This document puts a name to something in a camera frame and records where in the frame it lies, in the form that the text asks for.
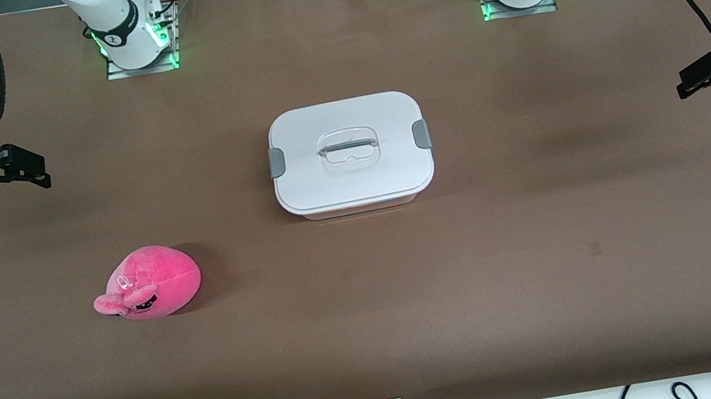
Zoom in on white box lid grey clips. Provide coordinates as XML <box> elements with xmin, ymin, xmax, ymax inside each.
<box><xmin>260</xmin><ymin>86</ymin><xmax>440</xmax><ymax>221</ymax></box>

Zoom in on brown table cover sheet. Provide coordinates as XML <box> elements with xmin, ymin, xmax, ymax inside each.
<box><xmin>0</xmin><ymin>0</ymin><xmax>711</xmax><ymax>399</ymax></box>

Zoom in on pink plastic box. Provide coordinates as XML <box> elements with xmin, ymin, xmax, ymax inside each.
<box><xmin>290</xmin><ymin>183</ymin><xmax>433</xmax><ymax>226</ymax></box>

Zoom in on pink plush toy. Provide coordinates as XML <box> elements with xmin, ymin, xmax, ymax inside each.
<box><xmin>85</xmin><ymin>238</ymin><xmax>208</xmax><ymax>330</ymax></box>

